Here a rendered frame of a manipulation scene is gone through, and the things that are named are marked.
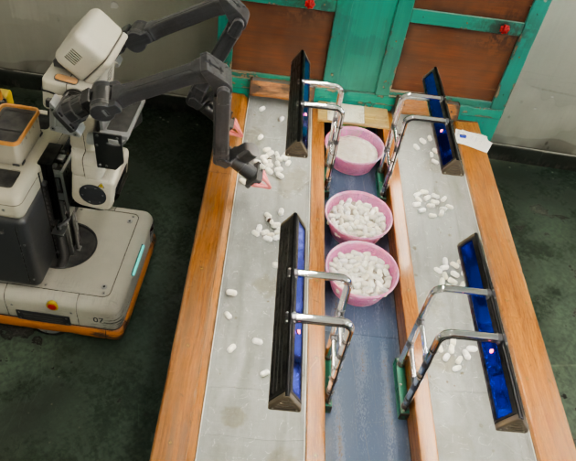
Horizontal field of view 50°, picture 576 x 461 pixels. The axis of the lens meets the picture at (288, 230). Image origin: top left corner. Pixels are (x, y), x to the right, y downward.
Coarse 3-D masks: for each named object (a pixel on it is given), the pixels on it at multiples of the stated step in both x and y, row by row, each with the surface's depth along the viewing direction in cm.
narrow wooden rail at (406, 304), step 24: (384, 144) 275; (384, 168) 268; (408, 240) 234; (408, 264) 225; (408, 288) 217; (408, 312) 209; (408, 336) 202; (408, 360) 197; (408, 384) 194; (408, 432) 188; (432, 432) 179; (432, 456) 174
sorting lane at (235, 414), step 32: (256, 128) 275; (256, 192) 246; (288, 192) 248; (256, 224) 233; (256, 256) 222; (224, 288) 210; (256, 288) 212; (224, 320) 201; (256, 320) 203; (224, 352) 193; (256, 352) 194; (224, 384) 185; (256, 384) 186; (224, 416) 178; (256, 416) 179; (288, 416) 180; (224, 448) 171; (256, 448) 172; (288, 448) 173
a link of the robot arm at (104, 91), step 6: (84, 90) 193; (90, 90) 192; (96, 90) 191; (102, 90) 191; (108, 90) 192; (84, 96) 191; (90, 96) 193; (96, 96) 190; (102, 96) 190; (108, 96) 191; (84, 102) 190; (90, 102) 191
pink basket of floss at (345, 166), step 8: (344, 128) 279; (352, 128) 280; (360, 128) 280; (328, 136) 275; (368, 136) 280; (376, 136) 277; (376, 144) 278; (336, 160) 266; (344, 160) 262; (376, 160) 264; (336, 168) 271; (344, 168) 268; (352, 168) 266; (360, 168) 266; (368, 168) 269
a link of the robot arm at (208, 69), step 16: (192, 64) 183; (208, 64) 183; (224, 64) 188; (144, 80) 187; (160, 80) 185; (176, 80) 185; (192, 80) 185; (208, 80) 184; (224, 80) 185; (112, 96) 189; (128, 96) 189; (144, 96) 189; (96, 112) 190; (112, 112) 191
